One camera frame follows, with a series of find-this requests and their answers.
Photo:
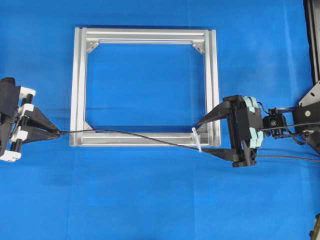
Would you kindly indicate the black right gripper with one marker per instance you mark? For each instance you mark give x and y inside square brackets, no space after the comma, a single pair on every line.
[243,153]

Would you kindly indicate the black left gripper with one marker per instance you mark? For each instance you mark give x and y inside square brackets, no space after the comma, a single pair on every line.
[40,127]

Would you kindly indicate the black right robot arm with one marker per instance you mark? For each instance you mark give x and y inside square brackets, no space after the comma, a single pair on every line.
[300,124]

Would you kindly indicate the white zip tie loop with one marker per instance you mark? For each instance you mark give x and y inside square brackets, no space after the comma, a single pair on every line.
[197,139]

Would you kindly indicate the blue table mat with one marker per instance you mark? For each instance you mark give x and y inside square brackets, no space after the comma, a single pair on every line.
[59,192]

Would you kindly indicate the yellowish object at edge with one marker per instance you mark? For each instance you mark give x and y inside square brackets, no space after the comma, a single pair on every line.
[315,232]

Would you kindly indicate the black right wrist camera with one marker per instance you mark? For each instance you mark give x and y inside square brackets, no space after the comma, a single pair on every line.
[242,122]

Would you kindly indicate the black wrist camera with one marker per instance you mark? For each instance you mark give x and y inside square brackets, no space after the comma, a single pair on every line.
[242,122]
[9,96]

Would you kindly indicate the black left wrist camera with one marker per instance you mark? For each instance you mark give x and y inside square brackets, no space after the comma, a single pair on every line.
[9,96]

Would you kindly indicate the grey metal mounting bracket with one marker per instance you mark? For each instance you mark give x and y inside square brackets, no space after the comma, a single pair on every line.
[311,97]

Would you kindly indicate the silver aluminium extrusion frame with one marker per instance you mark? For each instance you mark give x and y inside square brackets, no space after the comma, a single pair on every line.
[135,87]

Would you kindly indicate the black aluminium stand rail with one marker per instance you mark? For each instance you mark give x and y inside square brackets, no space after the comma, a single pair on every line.
[312,18]

